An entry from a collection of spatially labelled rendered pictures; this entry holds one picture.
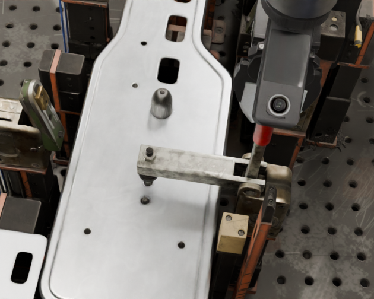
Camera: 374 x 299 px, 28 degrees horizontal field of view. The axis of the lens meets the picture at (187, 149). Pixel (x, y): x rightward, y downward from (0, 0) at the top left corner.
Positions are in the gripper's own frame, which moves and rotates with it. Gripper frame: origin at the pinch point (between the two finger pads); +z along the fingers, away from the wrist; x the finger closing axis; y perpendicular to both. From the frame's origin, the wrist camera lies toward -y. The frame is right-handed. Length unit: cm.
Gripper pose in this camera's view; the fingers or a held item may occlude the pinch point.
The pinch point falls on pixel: (266, 121)
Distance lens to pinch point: 90.0
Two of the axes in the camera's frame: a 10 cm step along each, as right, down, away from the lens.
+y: 1.3, -8.5, 5.2
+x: -9.9, -1.4, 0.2
